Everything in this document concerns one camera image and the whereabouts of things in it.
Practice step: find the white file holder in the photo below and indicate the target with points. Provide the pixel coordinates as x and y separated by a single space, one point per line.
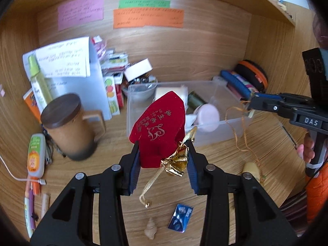
97 87

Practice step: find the purple pen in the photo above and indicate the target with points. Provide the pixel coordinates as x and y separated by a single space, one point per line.
31 202

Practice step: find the beige seashell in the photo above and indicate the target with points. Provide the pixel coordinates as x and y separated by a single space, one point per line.
151 229

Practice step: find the plain white box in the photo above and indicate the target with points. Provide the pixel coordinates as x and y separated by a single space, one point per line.
138 69

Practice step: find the wooden shelf board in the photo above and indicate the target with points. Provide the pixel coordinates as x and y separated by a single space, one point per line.
269 5

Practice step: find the orange paper note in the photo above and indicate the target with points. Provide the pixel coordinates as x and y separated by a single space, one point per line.
148 18

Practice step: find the pink paper note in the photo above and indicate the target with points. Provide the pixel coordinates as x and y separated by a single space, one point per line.
79 11

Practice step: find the pile of small packets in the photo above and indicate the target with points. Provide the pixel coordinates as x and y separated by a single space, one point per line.
112 56

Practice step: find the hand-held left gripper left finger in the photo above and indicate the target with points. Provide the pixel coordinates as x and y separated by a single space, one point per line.
134 169

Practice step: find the orange box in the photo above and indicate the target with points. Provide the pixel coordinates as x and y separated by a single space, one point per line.
30 102

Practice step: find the striped cloth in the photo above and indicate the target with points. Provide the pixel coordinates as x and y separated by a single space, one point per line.
294 210

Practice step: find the clear plastic bin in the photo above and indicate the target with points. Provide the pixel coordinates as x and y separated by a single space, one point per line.
220 133

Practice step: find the person's right forearm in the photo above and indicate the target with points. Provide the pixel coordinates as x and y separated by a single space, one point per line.
317 197

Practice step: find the green paper note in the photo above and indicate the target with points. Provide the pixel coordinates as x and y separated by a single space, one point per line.
144 3

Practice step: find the white green orange tube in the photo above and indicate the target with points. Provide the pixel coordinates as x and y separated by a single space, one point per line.
35 153

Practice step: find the dark metal clip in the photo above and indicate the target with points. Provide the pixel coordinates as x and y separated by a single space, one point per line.
48 153

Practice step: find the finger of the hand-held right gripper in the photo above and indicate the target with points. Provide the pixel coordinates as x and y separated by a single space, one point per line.
266 106
267 96

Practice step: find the person's right hand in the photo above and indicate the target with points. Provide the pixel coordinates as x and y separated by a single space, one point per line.
307 148

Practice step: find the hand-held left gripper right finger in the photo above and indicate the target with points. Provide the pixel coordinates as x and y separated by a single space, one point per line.
192 171

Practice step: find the small translucent bowl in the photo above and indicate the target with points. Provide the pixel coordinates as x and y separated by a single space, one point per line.
139 92

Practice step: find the black pouch with orange zipper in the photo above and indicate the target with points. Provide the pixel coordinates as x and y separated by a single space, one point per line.
246 69

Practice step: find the white handwritten paper sheet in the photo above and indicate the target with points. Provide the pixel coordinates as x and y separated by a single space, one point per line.
64 59

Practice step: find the pile of metal clips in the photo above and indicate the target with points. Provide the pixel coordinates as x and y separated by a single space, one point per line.
139 80

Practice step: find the blue foil packet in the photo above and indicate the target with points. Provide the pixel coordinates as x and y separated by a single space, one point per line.
180 217

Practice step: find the blue pencil pouch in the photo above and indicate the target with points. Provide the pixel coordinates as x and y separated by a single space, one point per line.
230 78

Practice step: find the white box with coloured dots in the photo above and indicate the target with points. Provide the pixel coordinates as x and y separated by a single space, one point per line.
111 94

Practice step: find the orange marker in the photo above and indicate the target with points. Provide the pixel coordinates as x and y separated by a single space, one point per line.
35 188

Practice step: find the green-capped tube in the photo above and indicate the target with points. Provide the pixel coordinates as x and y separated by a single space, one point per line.
38 87

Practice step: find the brown mug with lid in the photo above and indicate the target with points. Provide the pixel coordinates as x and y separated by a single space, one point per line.
69 135

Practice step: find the wooden desktop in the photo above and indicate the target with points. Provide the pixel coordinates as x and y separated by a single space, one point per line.
115 138

